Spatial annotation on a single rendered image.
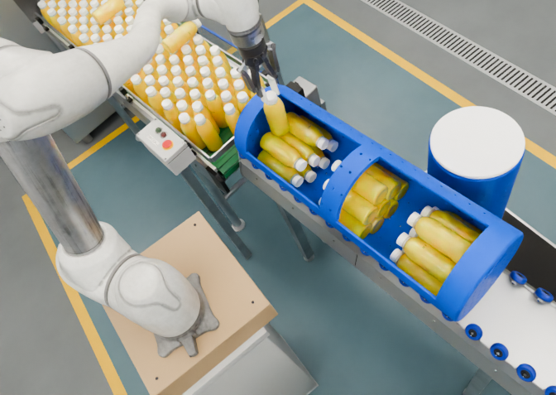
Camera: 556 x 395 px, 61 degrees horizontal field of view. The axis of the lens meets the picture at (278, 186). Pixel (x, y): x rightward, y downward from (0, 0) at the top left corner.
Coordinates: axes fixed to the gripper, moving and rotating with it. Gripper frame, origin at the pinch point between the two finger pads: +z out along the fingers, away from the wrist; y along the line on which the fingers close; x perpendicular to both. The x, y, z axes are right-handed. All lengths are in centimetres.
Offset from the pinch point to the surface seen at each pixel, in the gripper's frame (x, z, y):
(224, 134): 35, 42, -7
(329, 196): -32.5, 13.9, -10.9
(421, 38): 60, 131, 155
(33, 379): 76, 133, -155
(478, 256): -73, 9, -3
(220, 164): 25, 42, -18
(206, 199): 35, 66, -29
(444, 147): -42, 28, 30
